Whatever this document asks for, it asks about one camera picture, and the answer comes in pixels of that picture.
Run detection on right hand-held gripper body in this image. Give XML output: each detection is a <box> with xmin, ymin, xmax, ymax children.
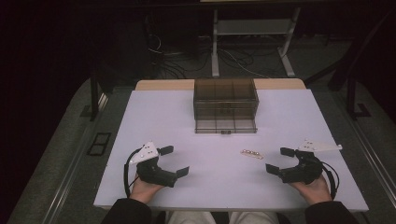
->
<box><xmin>279</xmin><ymin>139</ymin><xmax>344</xmax><ymax>185</ymax></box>

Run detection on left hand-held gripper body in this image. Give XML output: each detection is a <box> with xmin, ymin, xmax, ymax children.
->
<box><xmin>129</xmin><ymin>141</ymin><xmax>178</xmax><ymax>189</ymax></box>

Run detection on small striped packet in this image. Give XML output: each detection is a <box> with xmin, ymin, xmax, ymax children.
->
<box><xmin>239</xmin><ymin>148</ymin><xmax>264</xmax><ymax>161</ymax></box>

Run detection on transparent brown drawer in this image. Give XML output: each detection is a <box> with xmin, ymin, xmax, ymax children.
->
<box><xmin>194</xmin><ymin>119</ymin><xmax>259</xmax><ymax>135</ymax></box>

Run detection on transparent brown drawer cabinet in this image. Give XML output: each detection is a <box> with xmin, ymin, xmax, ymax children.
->
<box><xmin>192</xmin><ymin>77</ymin><xmax>261</xmax><ymax>126</ymax></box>

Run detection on person's left hand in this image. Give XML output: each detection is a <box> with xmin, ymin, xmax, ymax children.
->
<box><xmin>129</xmin><ymin>175</ymin><xmax>163</xmax><ymax>205</ymax></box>

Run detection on person's right hand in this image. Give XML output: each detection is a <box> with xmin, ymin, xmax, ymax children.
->
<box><xmin>289</xmin><ymin>175</ymin><xmax>333</xmax><ymax>206</ymax></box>

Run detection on person's legs light trousers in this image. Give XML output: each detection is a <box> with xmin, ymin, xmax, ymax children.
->
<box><xmin>163</xmin><ymin>210</ymin><xmax>280</xmax><ymax>224</ymax></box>

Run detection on dark metal stand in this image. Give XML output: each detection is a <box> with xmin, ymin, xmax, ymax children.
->
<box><xmin>89</xmin><ymin>60</ymin><xmax>108</xmax><ymax>122</ymax></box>
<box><xmin>346</xmin><ymin>74</ymin><xmax>372</xmax><ymax>121</ymax></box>

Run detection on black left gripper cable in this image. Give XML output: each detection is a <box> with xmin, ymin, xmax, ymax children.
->
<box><xmin>123</xmin><ymin>148</ymin><xmax>142</xmax><ymax>199</ymax></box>

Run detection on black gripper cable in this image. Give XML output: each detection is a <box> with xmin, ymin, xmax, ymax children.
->
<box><xmin>123</xmin><ymin>148</ymin><xmax>142</xmax><ymax>199</ymax></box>
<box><xmin>320</xmin><ymin>161</ymin><xmax>341</xmax><ymax>201</ymax></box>

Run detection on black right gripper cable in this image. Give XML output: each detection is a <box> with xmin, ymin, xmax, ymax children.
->
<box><xmin>320</xmin><ymin>161</ymin><xmax>341</xmax><ymax>201</ymax></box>

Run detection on black floor socket frame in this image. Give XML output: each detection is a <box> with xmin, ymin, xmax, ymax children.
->
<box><xmin>86</xmin><ymin>132</ymin><xmax>112</xmax><ymax>157</ymax></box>

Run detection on metal floor rail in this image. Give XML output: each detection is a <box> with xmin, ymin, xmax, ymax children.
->
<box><xmin>331</xmin><ymin>92</ymin><xmax>396</xmax><ymax>200</ymax></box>
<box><xmin>41</xmin><ymin>92</ymin><xmax>109</xmax><ymax>224</ymax></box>

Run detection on tangle of floor cables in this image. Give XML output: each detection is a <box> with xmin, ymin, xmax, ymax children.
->
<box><xmin>145</xmin><ymin>33</ymin><xmax>281</xmax><ymax>79</ymax></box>

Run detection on white metal table frame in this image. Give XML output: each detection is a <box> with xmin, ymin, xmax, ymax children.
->
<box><xmin>211</xmin><ymin>7</ymin><xmax>302</xmax><ymax>78</ymax></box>

